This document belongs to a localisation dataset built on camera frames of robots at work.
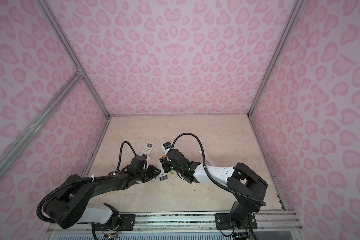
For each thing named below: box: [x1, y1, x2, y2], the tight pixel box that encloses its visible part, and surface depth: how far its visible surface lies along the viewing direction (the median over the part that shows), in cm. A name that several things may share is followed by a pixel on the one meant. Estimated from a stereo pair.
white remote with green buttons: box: [140, 142, 155, 156], surface depth 102 cm
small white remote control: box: [156, 161, 169, 181], surface depth 90 cm
